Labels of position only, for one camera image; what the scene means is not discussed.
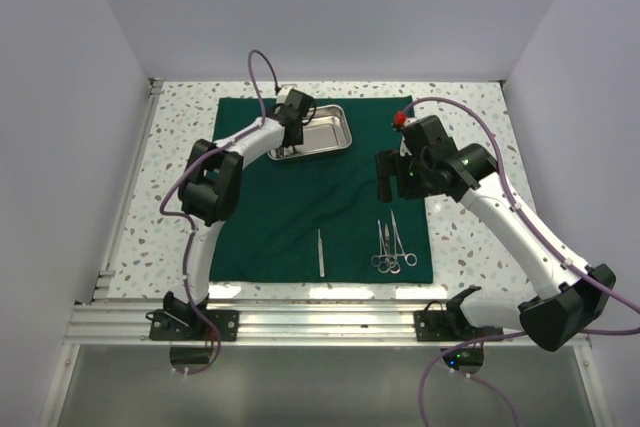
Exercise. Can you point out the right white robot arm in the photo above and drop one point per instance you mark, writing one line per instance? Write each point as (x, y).
(569, 293)

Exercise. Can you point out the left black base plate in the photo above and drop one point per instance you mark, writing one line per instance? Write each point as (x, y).
(165, 327)

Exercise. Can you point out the steel surgical scissors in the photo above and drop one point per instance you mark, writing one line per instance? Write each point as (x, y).
(396, 268)

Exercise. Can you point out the small steel hemostat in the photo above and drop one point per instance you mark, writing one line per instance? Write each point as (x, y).
(383, 260)

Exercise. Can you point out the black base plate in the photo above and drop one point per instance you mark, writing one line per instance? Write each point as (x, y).
(165, 327)
(435, 323)

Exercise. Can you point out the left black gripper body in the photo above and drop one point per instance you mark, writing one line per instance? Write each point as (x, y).
(299, 139)

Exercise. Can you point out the long steel hemostat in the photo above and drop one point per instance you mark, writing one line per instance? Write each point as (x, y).
(410, 259)

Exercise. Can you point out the stainless steel tray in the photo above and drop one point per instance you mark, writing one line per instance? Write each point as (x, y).
(328, 132)

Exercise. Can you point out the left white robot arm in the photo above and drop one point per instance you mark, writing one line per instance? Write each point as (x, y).
(208, 191)

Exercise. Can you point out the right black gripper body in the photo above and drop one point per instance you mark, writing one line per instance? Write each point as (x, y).
(413, 177)

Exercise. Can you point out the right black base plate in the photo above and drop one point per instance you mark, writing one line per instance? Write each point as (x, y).
(435, 323)

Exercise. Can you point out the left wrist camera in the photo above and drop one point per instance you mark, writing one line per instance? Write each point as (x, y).
(284, 91)

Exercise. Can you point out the steel scalpel handle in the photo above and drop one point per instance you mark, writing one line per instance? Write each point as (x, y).
(321, 261)

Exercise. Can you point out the aluminium rail frame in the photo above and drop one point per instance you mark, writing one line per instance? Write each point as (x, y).
(306, 354)

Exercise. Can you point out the green surgical cloth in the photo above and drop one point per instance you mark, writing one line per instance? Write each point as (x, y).
(272, 235)

